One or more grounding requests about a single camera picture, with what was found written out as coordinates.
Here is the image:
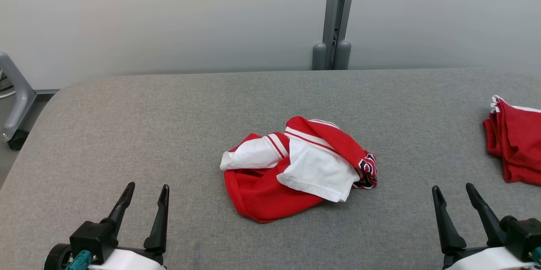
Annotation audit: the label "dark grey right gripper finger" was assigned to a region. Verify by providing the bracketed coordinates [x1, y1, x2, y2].
[466, 183, 505, 247]
[432, 185, 467, 256]

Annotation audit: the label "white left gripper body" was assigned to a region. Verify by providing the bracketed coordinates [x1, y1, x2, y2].
[89, 248, 167, 270]

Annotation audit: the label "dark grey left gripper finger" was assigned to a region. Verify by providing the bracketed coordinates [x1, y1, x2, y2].
[101, 182, 136, 230]
[144, 184, 170, 254]

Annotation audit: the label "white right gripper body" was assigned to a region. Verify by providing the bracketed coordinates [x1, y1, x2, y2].
[442, 247, 541, 270]

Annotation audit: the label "red white-striped basketball shorts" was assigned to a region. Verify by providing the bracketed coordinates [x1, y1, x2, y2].
[483, 95, 541, 185]

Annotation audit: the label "red and white basketball jersey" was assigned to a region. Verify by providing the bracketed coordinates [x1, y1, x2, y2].
[220, 116, 378, 223]

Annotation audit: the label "black caster wheel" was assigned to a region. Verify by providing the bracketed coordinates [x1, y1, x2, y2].
[8, 130, 30, 151]

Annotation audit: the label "teal connector left camera cable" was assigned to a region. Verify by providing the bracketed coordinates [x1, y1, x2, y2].
[66, 250, 93, 270]

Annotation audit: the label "grey tubular cart frame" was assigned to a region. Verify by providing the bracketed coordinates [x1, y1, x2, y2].
[0, 52, 37, 142]

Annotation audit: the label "grey cylindrical post foot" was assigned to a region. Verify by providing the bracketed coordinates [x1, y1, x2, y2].
[312, 43, 328, 71]
[335, 41, 352, 71]

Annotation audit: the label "grey metal partition post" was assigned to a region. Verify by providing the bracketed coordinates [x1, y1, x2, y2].
[312, 0, 359, 71]

